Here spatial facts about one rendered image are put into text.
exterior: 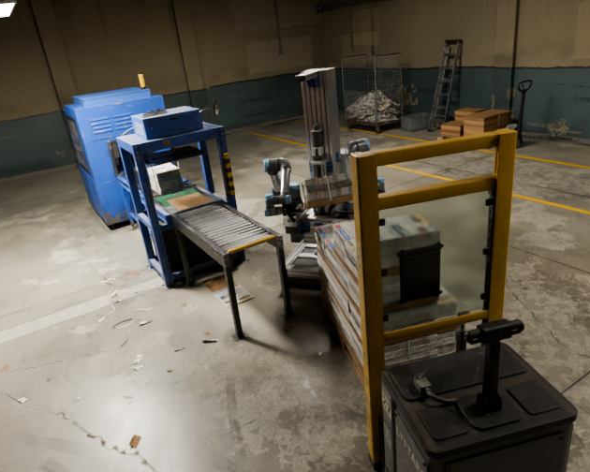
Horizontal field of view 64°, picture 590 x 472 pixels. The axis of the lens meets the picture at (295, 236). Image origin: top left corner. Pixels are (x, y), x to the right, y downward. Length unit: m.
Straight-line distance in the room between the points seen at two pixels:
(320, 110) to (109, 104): 3.53
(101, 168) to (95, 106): 0.83
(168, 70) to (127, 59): 0.97
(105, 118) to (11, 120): 5.26
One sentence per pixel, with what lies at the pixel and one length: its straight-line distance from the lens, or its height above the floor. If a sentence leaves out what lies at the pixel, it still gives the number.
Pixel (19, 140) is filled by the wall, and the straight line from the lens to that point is 12.14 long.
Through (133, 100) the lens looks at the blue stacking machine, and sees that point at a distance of 7.12.
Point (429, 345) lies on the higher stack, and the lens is 3.04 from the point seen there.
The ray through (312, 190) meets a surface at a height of 1.19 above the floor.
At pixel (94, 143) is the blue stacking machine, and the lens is 7.06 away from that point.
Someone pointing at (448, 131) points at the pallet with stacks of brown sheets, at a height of 0.23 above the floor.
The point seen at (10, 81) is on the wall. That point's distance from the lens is 12.07.
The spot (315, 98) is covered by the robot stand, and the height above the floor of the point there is 1.79.
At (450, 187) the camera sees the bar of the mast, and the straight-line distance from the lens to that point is 2.24.
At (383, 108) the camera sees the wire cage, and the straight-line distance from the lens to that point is 11.37.
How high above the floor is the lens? 2.35
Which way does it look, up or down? 23 degrees down
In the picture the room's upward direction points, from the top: 7 degrees counter-clockwise
